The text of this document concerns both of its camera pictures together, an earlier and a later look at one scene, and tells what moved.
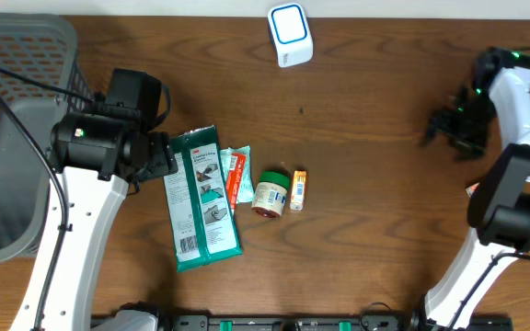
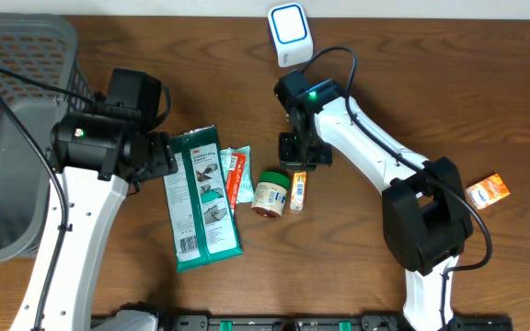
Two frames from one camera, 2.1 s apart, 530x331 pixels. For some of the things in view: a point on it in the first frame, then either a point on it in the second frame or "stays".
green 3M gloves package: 201,209 stays
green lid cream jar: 270,194 stays
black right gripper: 468,146 -> 288,161
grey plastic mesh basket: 11,127 stays
